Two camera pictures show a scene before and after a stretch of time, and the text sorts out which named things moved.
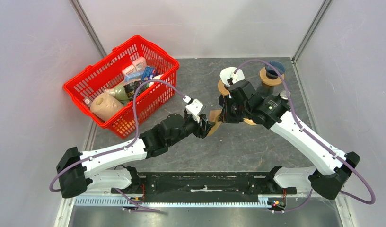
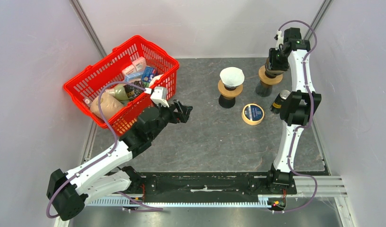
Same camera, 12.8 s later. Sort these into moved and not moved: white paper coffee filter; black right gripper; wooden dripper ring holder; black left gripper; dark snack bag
Moved: black right gripper; black left gripper
Not moved: wooden dripper ring holder; white paper coffee filter; dark snack bag
